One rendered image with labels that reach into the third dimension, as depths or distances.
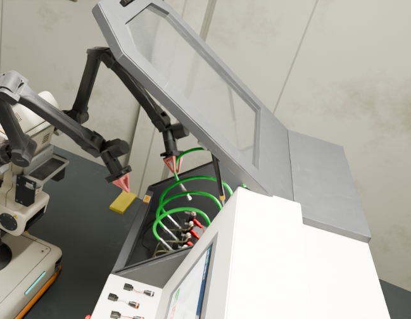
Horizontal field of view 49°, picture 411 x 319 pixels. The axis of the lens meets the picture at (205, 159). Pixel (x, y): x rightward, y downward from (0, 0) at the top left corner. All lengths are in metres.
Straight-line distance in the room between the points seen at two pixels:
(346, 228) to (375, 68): 1.90
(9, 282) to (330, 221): 1.81
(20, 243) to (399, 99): 2.68
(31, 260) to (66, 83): 1.76
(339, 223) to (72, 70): 2.90
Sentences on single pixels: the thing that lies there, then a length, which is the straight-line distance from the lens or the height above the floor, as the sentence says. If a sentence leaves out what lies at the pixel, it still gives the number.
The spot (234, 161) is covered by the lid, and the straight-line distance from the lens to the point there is 1.47.
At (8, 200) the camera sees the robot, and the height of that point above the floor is 0.86.
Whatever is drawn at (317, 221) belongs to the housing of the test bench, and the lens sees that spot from 1.62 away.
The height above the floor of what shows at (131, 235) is 0.95.
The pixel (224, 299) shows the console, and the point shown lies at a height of 1.54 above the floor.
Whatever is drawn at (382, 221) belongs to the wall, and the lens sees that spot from 3.89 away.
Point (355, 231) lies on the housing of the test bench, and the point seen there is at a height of 1.50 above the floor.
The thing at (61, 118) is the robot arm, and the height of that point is 1.50.
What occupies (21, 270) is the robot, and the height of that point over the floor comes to 0.28.
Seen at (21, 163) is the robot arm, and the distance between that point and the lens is 2.01.
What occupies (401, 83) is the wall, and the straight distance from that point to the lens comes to 3.43.
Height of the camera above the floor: 2.35
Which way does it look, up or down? 30 degrees down
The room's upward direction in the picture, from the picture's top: 18 degrees clockwise
